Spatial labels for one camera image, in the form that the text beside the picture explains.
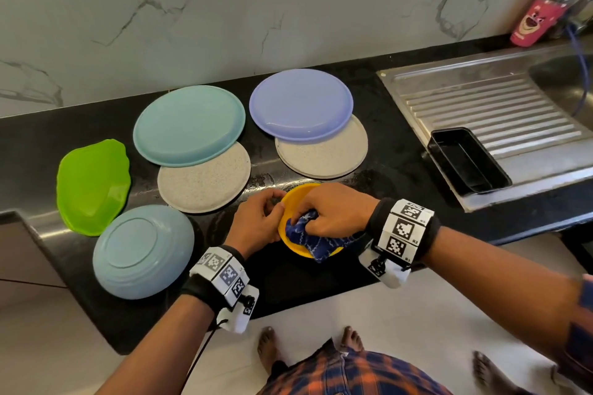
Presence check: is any person's left forearm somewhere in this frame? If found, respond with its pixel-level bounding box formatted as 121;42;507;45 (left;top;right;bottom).
93;296;216;395

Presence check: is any right wrist marker band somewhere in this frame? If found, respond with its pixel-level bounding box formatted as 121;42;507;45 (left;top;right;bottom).
367;198;442;269

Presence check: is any person's left hand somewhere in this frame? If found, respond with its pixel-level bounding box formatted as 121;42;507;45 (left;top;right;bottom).
222;187;287;260

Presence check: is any blue striped cloth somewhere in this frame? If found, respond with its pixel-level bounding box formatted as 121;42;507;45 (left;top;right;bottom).
285;209;364;264

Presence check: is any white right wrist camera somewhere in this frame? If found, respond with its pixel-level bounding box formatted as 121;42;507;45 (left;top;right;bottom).
358;244;411;289

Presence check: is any person's right hand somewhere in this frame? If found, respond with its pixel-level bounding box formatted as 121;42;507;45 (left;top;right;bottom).
289;181;381;239

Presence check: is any person's right forearm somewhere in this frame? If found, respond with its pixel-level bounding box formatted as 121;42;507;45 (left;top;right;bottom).
426;226;589;359

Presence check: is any black plastic tray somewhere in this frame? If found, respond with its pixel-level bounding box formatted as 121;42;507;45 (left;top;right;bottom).
427;127;513;195

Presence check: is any lavender plate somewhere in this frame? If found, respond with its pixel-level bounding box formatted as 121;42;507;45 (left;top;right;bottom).
248;69;355;143

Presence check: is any left wrist marker band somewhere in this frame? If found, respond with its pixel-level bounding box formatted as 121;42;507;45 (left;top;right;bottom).
180;244;250;312

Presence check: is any teal plate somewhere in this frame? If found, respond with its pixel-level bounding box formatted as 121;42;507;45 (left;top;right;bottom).
132;85;248;168

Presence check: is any wrist marker band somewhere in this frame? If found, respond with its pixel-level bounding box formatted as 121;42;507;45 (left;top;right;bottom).
180;244;250;312
367;198;442;269

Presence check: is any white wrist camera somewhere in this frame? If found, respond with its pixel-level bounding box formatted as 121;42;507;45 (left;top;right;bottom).
358;244;411;289
216;285;261;334

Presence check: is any light blue bowl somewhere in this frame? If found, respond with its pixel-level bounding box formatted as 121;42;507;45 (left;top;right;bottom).
91;204;196;301

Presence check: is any red bear cup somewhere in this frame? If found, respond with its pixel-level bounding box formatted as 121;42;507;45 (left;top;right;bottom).
510;0;571;48

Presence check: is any yellow bowl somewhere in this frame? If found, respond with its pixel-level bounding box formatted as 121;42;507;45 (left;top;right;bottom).
278;181;344;259

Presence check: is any speckled white plate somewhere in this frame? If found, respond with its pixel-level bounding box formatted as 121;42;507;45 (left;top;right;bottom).
275;114;370;180
156;141;252;215

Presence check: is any green plate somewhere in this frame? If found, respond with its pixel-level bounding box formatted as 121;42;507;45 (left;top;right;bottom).
56;138;132;238

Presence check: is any person's left foot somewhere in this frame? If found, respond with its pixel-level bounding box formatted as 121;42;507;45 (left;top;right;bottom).
256;326;284;375

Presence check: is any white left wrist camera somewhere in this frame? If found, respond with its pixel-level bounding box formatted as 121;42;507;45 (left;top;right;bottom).
216;285;261;334

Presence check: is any steel sink drainboard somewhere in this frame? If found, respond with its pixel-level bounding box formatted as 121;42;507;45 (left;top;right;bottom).
378;43;593;214

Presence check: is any blue orange plaid shirt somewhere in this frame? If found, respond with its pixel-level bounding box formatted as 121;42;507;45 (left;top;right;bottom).
258;274;593;395

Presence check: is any person's right foot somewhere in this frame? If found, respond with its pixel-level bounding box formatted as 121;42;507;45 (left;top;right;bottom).
340;325;366;354

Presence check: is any blue hose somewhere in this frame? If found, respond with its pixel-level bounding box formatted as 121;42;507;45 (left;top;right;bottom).
570;24;593;132

